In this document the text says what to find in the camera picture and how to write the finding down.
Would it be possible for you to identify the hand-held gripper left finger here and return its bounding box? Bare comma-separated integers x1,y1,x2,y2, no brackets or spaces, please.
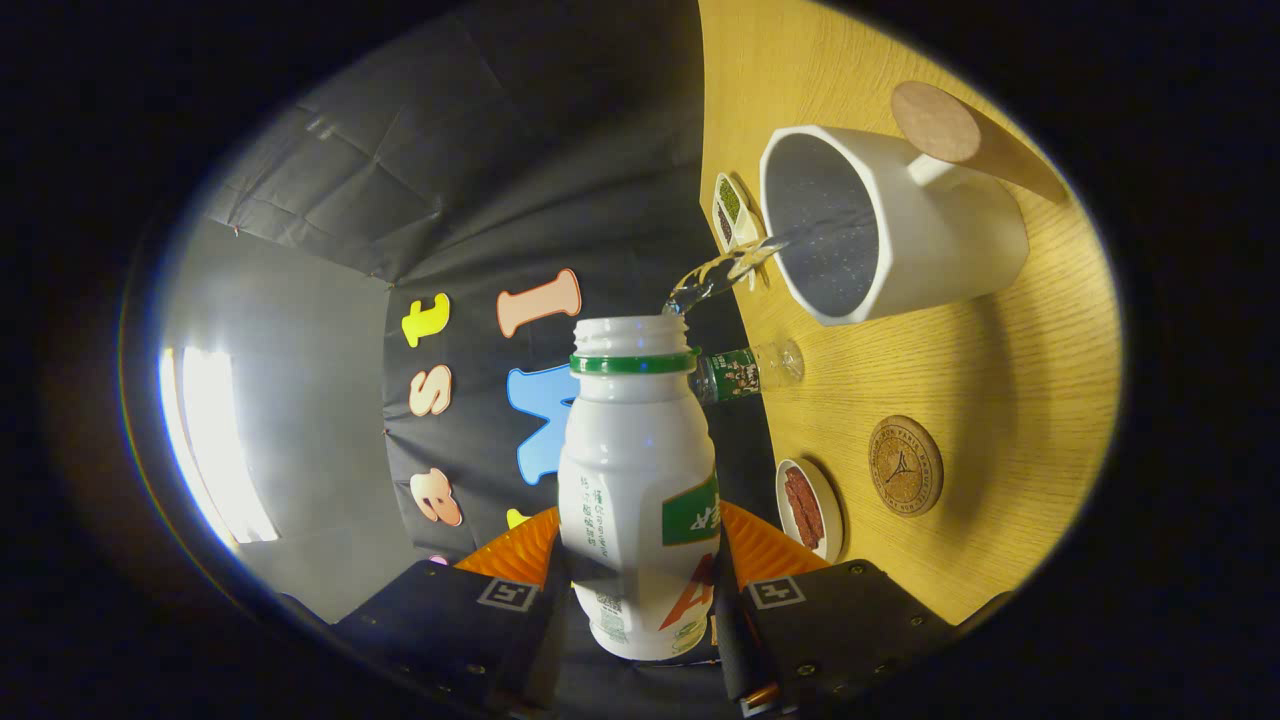
330,505,572,716

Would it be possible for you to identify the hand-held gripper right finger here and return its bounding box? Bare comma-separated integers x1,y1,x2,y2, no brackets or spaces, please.
712,500,956,718

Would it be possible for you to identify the round cork coaster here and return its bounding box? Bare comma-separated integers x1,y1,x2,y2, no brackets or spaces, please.
868,415,945,518

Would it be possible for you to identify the white juice bottle green label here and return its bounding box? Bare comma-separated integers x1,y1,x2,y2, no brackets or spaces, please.
557,315,723,661

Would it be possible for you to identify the white cup with wooden handle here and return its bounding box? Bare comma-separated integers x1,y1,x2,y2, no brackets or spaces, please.
759,80,1069,328

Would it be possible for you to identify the clear plastic water bottle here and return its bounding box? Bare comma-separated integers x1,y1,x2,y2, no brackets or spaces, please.
690,338,805,405

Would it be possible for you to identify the round white plate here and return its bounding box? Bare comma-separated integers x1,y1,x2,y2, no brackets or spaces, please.
775,458,845,564

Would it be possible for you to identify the red meat strip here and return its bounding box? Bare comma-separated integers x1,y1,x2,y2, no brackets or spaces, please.
783,466,813,546
798,472,827,551

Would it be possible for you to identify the wooden table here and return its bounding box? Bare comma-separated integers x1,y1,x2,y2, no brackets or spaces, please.
697,0,1123,626

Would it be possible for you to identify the white divided dish with beans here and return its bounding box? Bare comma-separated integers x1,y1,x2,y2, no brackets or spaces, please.
711,172,766,253

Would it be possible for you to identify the black backdrop cloth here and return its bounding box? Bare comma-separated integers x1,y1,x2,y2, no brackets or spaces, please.
205,0,781,716

